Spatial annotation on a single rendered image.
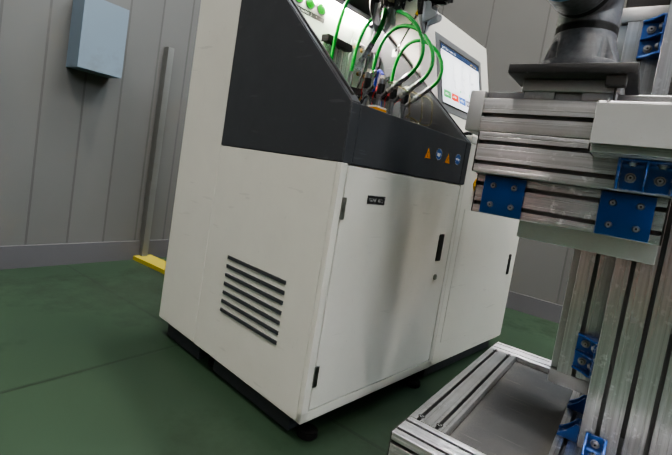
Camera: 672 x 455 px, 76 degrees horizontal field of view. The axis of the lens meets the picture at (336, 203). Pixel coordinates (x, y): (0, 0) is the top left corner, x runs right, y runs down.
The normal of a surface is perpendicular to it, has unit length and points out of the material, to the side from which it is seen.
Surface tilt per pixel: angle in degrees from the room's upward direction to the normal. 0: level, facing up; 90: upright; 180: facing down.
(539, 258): 90
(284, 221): 90
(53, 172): 90
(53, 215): 90
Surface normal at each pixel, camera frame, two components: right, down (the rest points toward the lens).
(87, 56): 0.80, 0.17
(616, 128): -0.58, -0.04
